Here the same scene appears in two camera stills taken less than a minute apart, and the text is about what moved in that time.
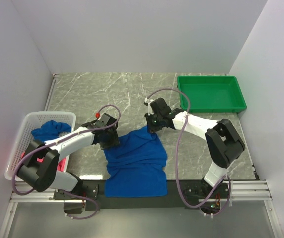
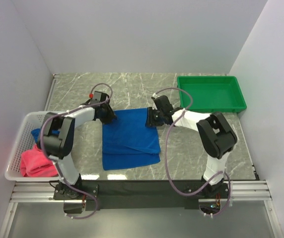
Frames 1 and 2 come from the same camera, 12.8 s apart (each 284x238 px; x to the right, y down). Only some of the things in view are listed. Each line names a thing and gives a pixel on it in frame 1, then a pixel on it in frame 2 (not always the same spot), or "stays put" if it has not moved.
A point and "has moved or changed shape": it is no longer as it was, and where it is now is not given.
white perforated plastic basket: x=24 y=137 stays put
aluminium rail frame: x=236 y=191 stays put
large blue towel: x=136 y=166 has moved or changed shape
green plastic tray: x=211 y=94 stays put
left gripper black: x=114 y=141 → x=111 y=115
